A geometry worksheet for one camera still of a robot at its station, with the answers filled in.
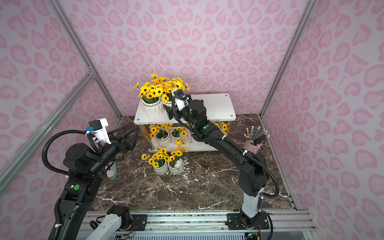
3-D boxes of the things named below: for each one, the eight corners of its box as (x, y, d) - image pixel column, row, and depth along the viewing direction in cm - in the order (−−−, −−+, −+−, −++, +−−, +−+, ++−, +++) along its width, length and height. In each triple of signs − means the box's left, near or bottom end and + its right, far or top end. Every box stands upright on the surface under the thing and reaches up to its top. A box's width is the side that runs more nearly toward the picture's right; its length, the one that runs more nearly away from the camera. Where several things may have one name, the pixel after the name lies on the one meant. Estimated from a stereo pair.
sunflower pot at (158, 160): (148, 168, 94) (141, 156, 82) (161, 155, 100) (156, 142, 88) (161, 178, 90) (156, 167, 78) (174, 164, 95) (170, 152, 84)
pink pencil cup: (235, 149, 102) (240, 135, 90) (246, 137, 109) (252, 122, 96) (251, 160, 97) (259, 146, 85) (261, 146, 103) (270, 132, 91)
